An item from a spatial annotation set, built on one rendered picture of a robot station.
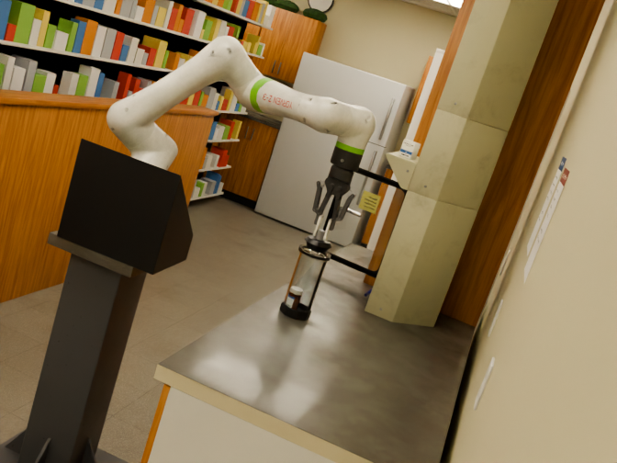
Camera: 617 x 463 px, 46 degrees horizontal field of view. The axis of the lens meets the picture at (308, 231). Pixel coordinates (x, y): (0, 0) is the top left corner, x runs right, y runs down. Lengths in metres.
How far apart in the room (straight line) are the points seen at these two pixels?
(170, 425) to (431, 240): 1.22
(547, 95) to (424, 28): 5.41
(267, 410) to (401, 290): 1.04
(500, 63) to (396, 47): 5.72
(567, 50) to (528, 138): 0.35
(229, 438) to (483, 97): 1.44
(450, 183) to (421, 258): 0.29
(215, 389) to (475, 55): 1.44
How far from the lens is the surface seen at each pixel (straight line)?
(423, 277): 2.69
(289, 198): 7.86
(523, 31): 2.66
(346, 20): 8.45
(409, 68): 8.25
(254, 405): 1.76
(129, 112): 2.52
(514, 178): 2.94
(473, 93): 2.58
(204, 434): 1.83
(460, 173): 2.62
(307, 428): 1.75
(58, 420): 2.81
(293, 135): 7.82
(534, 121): 2.94
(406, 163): 2.60
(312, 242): 2.31
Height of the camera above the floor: 1.73
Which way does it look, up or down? 13 degrees down
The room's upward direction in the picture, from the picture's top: 18 degrees clockwise
